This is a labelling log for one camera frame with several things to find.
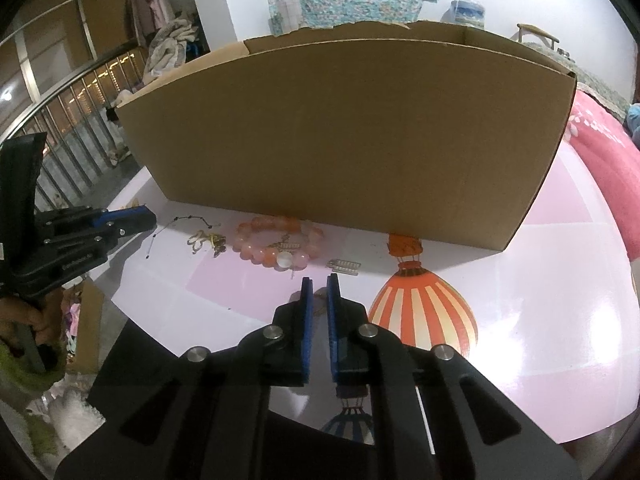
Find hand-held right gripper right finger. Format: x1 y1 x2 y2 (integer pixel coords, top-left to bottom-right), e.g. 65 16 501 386
326 272 583 480

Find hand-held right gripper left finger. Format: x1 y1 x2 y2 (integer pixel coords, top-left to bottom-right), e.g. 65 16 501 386
52 276 315 480

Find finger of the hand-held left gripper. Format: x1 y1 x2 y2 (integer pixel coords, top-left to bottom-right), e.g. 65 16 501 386
106 214 157 244
94 205 152 227

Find thin black bead chain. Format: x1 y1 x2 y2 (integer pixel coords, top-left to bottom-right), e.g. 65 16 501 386
145 215 223 261

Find silver rhinestone clip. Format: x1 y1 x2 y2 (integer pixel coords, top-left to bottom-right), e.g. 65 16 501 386
327 258 362 276

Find small gold charm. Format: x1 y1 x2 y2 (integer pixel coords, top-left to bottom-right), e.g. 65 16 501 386
187 230 228 258

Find pink bead bracelet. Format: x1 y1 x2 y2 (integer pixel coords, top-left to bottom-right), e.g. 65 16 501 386
234 215 325 272

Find brown cardboard box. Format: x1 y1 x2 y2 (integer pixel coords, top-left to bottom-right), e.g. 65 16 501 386
115 21 577 253

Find person's left hand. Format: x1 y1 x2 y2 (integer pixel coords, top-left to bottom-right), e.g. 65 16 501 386
0 287 68 350

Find metal railing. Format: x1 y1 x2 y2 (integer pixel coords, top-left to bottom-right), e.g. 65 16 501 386
0 50 151 211

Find white fluffy cloth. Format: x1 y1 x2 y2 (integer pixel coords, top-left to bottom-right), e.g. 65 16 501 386
30 385 106 461

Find pile of pale clothes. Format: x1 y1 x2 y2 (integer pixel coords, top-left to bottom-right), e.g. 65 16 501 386
142 15 201 86

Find hanging pink clothes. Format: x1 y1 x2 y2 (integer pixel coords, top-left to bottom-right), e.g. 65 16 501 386
122 0 176 36

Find pink floral blanket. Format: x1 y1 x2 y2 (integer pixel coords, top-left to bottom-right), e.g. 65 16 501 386
567 87 640 261

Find water dispenser with bottle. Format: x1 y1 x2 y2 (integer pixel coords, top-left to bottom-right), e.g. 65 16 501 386
442 0 487 28

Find grey green patterned bedcover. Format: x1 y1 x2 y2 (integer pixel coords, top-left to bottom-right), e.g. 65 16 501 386
520 40 631 121

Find wooden chair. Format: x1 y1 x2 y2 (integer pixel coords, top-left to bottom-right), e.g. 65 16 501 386
516 23 560 51

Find blue patterned quilt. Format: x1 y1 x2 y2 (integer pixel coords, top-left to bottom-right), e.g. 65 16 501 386
625 102 640 151

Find wall calendar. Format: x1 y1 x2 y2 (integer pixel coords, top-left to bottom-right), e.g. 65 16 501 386
270 0 301 33

